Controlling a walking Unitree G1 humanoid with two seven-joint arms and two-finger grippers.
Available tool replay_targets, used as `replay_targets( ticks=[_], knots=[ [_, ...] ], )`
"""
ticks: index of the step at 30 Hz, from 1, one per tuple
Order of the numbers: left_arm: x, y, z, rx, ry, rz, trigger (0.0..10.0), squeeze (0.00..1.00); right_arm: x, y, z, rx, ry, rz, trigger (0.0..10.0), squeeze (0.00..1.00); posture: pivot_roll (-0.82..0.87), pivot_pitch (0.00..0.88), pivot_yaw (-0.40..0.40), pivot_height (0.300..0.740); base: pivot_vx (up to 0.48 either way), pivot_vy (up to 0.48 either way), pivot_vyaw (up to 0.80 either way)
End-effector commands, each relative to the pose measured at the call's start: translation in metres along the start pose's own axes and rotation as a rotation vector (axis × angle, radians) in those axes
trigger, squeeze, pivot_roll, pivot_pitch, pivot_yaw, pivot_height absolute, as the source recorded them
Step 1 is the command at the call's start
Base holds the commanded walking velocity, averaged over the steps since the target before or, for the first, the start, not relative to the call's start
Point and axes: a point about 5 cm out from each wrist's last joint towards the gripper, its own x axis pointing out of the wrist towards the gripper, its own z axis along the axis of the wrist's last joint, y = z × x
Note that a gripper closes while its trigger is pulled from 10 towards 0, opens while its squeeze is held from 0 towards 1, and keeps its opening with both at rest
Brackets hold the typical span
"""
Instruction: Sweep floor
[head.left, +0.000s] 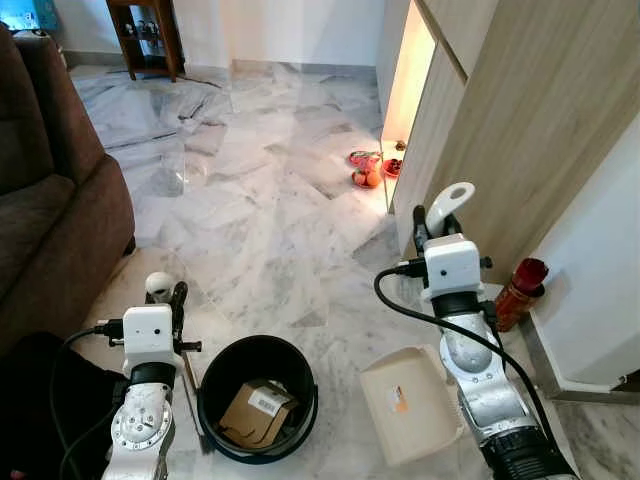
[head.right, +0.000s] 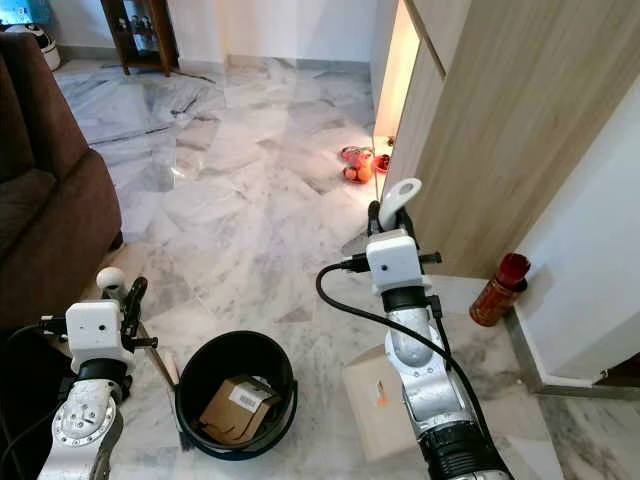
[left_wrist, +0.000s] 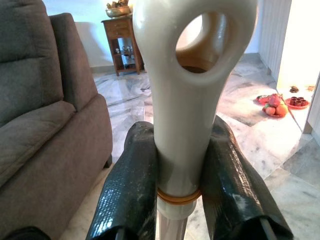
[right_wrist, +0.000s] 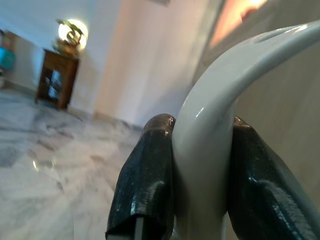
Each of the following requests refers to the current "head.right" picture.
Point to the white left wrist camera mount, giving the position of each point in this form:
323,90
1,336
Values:
93,330

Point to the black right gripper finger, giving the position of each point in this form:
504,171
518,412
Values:
406,220
373,214

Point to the brown fabric sofa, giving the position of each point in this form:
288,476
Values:
50,200

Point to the white rice cooker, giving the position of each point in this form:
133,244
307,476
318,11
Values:
45,48

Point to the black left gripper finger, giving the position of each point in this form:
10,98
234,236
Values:
136,288

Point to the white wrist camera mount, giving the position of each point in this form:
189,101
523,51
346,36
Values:
393,262
93,330

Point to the blue printed box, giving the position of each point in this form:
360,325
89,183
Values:
25,10

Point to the black fabric bag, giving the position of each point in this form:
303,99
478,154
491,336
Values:
20,420

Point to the red bag of oranges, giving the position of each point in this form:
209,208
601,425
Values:
360,173

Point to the brown cardboard box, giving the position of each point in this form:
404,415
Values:
235,410

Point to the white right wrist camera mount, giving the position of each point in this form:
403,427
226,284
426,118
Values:
393,262

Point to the dark wooden shelf stand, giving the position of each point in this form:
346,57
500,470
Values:
163,30

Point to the small red bowl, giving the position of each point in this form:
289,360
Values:
382,163

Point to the light wood cabinet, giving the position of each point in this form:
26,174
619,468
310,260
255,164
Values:
510,120

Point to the red orange spray can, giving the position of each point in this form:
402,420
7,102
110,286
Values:
495,295

